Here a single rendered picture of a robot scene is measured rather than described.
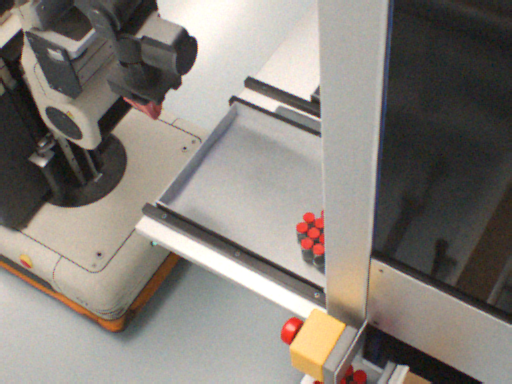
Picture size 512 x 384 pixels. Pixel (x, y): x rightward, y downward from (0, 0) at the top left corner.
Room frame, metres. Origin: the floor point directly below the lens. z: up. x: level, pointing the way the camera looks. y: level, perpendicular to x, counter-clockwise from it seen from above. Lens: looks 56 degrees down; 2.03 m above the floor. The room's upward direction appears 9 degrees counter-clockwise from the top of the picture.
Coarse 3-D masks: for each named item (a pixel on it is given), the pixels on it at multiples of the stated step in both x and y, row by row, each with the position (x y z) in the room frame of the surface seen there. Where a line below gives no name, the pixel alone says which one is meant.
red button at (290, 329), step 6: (294, 318) 0.46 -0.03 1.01; (288, 324) 0.45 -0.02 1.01; (294, 324) 0.45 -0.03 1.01; (300, 324) 0.45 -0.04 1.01; (282, 330) 0.45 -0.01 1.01; (288, 330) 0.45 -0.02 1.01; (294, 330) 0.44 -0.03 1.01; (282, 336) 0.44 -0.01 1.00; (288, 336) 0.44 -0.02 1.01; (294, 336) 0.44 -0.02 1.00; (288, 342) 0.43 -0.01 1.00
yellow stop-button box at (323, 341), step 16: (320, 320) 0.44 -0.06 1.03; (336, 320) 0.44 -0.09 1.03; (304, 336) 0.42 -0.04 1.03; (320, 336) 0.42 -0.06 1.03; (336, 336) 0.42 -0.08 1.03; (352, 336) 0.41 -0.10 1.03; (304, 352) 0.40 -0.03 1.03; (320, 352) 0.40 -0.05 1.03; (336, 352) 0.39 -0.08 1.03; (304, 368) 0.40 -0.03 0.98; (320, 368) 0.38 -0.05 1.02; (336, 368) 0.37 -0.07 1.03
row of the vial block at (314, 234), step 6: (318, 222) 0.67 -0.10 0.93; (312, 228) 0.66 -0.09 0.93; (318, 228) 0.66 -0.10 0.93; (312, 234) 0.64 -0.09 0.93; (318, 234) 0.64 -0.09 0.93; (306, 240) 0.63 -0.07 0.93; (312, 240) 0.64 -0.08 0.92; (318, 240) 0.64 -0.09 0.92; (306, 246) 0.62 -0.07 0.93; (312, 246) 0.62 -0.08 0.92; (306, 252) 0.62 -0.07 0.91; (312, 252) 0.62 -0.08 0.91; (306, 258) 0.62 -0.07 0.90; (312, 258) 0.62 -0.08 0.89
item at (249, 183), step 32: (224, 128) 0.93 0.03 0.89; (256, 128) 0.92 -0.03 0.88; (288, 128) 0.89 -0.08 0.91; (192, 160) 0.85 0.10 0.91; (224, 160) 0.86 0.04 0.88; (256, 160) 0.85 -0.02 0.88; (288, 160) 0.83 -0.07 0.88; (320, 160) 0.82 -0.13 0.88; (192, 192) 0.80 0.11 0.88; (224, 192) 0.79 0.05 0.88; (256, 192) 0.78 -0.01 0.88; (288, 192) 0.76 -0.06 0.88; (320, 192) 0.75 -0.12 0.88; (192, 224) 0.72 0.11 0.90; (224, 224) 0.72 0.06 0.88; (256, 224) 0.71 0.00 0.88; (288, 224) 0.70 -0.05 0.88; (256, 256) 0.63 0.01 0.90; (288, 256) 0.64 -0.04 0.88; (320, 288) 0.56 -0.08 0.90
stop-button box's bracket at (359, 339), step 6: (366, 324) 0.43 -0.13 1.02; (360, 330) 0.42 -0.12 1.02; (366, 330) 0.43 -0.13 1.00; (360, 336) 0.42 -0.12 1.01; (366, 336) 0.43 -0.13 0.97; (354, 342) 0.41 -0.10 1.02; (360, 342) 0.42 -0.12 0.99; (354, 348) 0.41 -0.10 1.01; (348, 354) 0.39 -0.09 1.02; (354, 354) 0.41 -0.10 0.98; (342, 360) 0.38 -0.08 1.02; (348, 360) 0.39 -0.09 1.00; (342, 366) 0.38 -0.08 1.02; (348, 366) 0.39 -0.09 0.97; (336, 372) 0.37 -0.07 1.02; (342, 372) 0.38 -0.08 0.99; (336, 378) 0.37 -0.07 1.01
